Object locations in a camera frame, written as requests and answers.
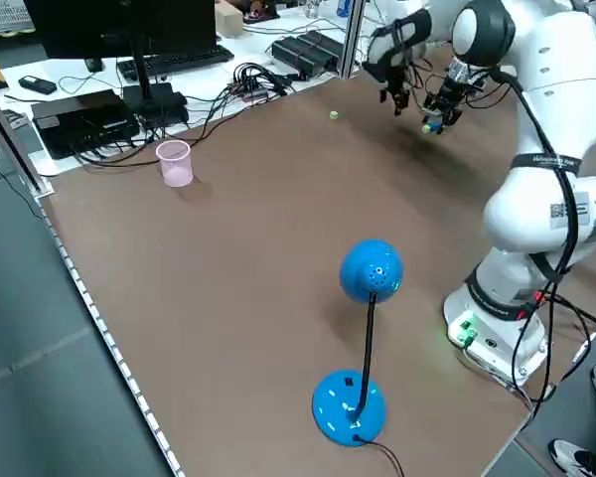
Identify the aluminium frame post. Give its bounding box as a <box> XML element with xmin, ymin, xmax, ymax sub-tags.
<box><xmin>338</xmin><ymin>0</ymin><xmax>370</xmax><ymax>80</ymax></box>

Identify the black finned power supply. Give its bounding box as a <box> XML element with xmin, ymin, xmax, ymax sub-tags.
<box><xmin>297</xmin><ymin>29</ymin><xmax>350</xmax><ymax>69</ymax></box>
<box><xmin>271</xmin><ymin>37</ymin><xmax>332</xmax><ymax>80</ymax></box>

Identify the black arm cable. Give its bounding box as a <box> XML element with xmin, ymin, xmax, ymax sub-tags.
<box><xmin>489</xmin><ymin>69</ymin><xmax>580</xmax><ymax>389</ymax></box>

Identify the black keyboard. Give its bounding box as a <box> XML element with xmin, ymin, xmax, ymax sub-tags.
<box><xmin>116</xmin><ymin>45</ymin><xmax>235</xmax><ymax>80</ymax></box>

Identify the black computer monitor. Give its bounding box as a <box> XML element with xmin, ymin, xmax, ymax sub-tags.
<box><xmin>23</xmin><ymin>0</ymin><xmax>216</xmax><ymax>116</ymax></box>

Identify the black handheld device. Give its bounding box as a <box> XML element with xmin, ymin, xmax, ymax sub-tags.
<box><xmin>18</xmin><ymin>74</ymin><xmax>59</xmax><ymax>95</ymax></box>

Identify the black desktop box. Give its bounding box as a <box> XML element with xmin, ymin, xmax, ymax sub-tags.
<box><xmin>31</xmin><ymin>88</ymin><xmax>141</xmax><ymax>160</ymax></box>

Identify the black lamp cable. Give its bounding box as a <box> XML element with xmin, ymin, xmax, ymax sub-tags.
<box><xmin>351</xmin><ymin>434</ymin><xmax>406</xmax><ymax>477</ymax></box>

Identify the small cardboard box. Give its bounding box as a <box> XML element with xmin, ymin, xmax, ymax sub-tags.
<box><xmin>214</xmin><ymin>5</ymin><xmax>244</xmax><ymax>39</ymax></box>

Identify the pink plastic cup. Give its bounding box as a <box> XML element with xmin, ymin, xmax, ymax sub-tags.
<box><xmin>155</xmin><ymin>140</ymin><xmax>195</xmax><ymax>189</ymax></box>

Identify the black power cable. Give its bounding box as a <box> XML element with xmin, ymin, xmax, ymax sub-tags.
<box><xmin>72</xmin><ymin>83</ymin><xmax>239</xmax><ymax>170</ymax></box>

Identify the white desk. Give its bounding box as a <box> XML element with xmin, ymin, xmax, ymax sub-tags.
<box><xmin>0</xmin><ymin>0</ymin><xmax>364</xmax><ymax>178</ymax></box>

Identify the aluminium frame rail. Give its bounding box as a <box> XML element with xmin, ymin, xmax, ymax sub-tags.
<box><xmin>0</xmin><ymin>81</ymin><xmax>55</xmax><ymax>200</ymax></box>

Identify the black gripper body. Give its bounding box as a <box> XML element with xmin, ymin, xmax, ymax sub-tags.
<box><xmin>423</xmin><ymin>79</ymin><xmax>473</xmax><ymax>114</ymax></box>
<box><xmin>384</xmin><ymin>52</ymin><xmax>416</xmax><ymax>93</ymax></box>

